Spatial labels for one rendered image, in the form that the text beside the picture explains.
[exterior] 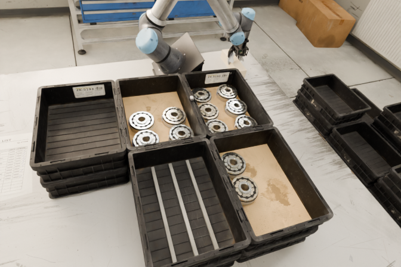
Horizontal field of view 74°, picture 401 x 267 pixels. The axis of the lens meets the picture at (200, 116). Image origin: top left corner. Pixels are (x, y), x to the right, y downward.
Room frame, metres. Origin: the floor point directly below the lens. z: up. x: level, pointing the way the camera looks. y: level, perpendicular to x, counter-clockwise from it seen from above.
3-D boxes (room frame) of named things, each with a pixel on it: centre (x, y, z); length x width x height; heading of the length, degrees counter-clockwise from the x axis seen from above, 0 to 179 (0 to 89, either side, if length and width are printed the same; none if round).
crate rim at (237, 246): (0.42, 0.00, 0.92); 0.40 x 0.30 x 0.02; 26
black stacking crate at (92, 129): (0.64, 0.45, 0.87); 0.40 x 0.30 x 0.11; 26
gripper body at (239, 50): (1.46, -0.16, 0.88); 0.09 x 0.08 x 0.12; 29
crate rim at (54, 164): (0.64, 0.45, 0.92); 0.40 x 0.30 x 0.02; 26
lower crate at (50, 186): (0.64, 0.45, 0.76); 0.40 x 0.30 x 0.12; 26
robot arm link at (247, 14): (1.47, -0.15, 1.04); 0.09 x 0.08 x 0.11; 109
